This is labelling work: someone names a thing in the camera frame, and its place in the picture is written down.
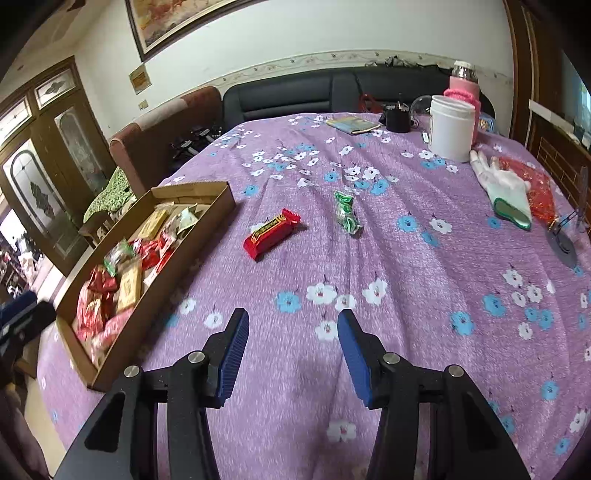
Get small framed wall plaque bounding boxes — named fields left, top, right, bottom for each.
left=129, top=64, right=151, bottom=95

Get colourful booklet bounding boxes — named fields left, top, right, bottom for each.
left=325, top=116, right=381, bottom=136

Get wooden glass double door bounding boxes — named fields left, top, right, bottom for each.
left=1, top=58, right=115, bottom=275

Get red sesame candy bar packet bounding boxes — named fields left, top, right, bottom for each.
left=243, top=209, right=301, bottom=261

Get red plastic bag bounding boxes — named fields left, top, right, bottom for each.
left=499, top=157, right=558, bottom=224

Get green patterned blanket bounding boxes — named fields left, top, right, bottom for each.
left=83, top=167, right=134, bottom=223

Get black devices on sofa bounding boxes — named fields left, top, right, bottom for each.
left=170, top=125, right=222, bottom=155

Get green candy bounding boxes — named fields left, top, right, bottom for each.
left=334, top=191, right=363, bottom=236

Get framed wall painting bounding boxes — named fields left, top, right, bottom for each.
left=124, top=0, right=256, bottom=61

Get small wooden stool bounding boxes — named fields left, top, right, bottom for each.
left=78, top=210, right=114, bottom=248

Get black leather sofa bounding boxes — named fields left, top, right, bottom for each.
left=221, top=65, right=498, bottom=135

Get yellow biscuit packet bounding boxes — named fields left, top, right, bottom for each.
left=135, top=209, right=169, bottom=240

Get purple floral tablecloth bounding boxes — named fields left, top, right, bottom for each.
left=36, top=111, right=591, bottom=480

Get pink thermos bottle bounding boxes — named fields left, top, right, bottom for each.
left=444, top=60, right=481, bottom=144

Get white green snack packet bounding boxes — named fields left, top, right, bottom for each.
left=177, top=208, right=198, bottom=233

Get shallow cardboard box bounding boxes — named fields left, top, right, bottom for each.
left=57, top=181, right=235, bottom=392

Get red bag on sofa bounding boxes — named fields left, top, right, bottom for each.
left=359, top=93, right=383, bottom=114

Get black round stand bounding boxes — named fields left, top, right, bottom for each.
left=546, top=166, right=589, bottom=269

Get maroon armchair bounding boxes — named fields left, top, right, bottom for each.
left=109, top=86, right=222, bottom=197

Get white plastic jar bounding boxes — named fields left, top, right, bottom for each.
left=430, top=95, right=476, bottom=163

